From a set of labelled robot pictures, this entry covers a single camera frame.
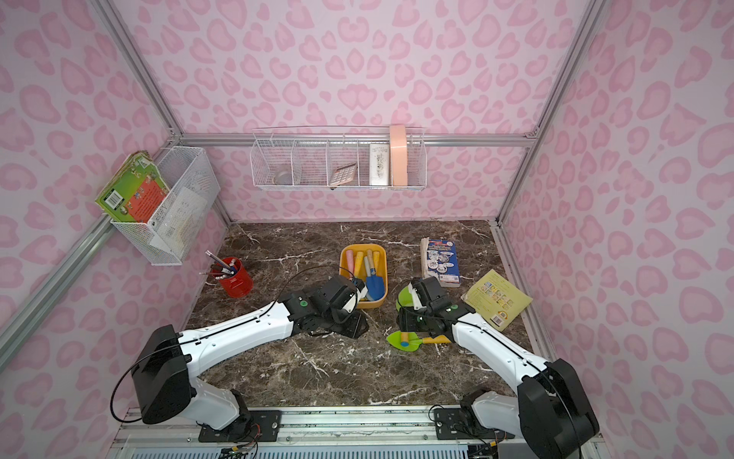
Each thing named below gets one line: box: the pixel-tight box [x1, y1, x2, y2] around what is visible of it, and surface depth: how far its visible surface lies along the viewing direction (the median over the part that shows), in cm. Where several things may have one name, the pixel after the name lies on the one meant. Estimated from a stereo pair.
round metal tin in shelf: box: [273, 170, 293, 186], surface depth 98 cm
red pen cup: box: [212, 256, 254, 299], surface depth 97 cm
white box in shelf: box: [368, 143, 390, 187], surface depth 95 cm
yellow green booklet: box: [460, 268, 534, 332], surface depth 100 cm
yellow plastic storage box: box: [339, 243, 389, 309], surface depth 103 cm
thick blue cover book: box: [420, 237, 461, 288], surface depth 106 cm
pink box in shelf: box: [389, 125, 409, 187], surface depth 84 cm
